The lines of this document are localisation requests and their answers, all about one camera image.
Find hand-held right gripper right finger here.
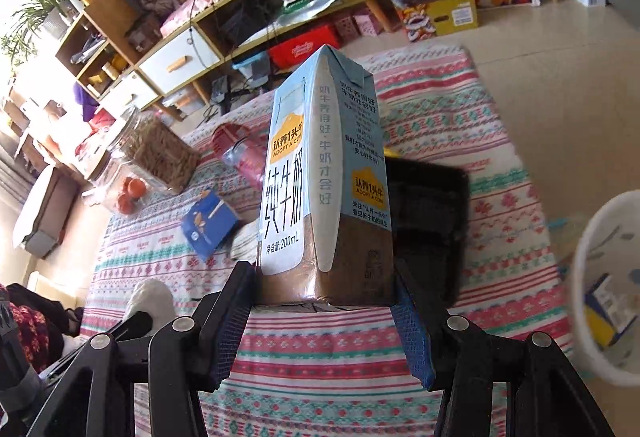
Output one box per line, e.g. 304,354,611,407
391,262,618,437

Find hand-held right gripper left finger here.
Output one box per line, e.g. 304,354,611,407
30,261,258,437

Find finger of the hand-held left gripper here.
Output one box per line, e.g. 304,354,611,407
42,312,153,390

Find black plastic food tray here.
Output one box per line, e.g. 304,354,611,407
385,157,471,308

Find light blue milk carton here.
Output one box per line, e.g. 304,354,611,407
256,44,396,308

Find white waste bin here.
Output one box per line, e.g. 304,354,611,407
570,189,640,385

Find white crumpled tissue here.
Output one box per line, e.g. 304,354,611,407
124,278,176,323

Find person's floral clothing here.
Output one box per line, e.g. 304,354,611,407
0,284,83,373

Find white striped wrapper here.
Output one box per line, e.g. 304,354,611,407
231,222,263,263

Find striped patterned tablecloth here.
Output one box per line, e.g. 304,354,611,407
80,44,576,437

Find blue paper packet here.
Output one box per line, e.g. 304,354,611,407
181,189,240,263

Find brown sofa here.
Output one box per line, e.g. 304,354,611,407
20,162,83,260

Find pink water bottle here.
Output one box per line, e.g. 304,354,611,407
210,122,271,192

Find glass jar of brown snacks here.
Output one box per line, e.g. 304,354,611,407
117,106,201,195

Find blue yellow small carton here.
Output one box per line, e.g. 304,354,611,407
585,274,638,348

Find white cabinet drawer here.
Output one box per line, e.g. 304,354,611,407
137,29,223,95
100,72,161,112

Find red box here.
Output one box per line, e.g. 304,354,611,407
267,34,346,70

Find black electronic device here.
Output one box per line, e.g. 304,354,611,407
220,2,271,45

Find pink plastic basket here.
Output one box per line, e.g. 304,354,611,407
354,12,386,38
334,14,358,40

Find wooden shelf unit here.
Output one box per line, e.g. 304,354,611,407
55,0,193,98

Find yellow cardboard box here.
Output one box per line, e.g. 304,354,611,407
392,0,478,42

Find green potted plant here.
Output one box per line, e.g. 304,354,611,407
0,0,71,68

